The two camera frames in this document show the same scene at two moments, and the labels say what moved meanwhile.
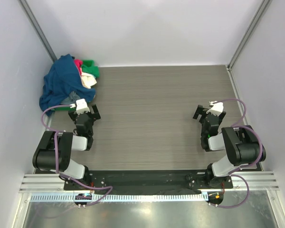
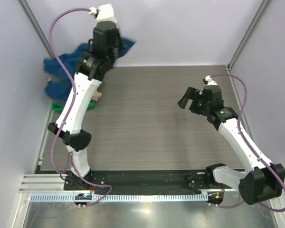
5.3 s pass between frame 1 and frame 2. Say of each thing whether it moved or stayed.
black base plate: stayed
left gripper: moved
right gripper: moved
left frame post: stayed
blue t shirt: moved
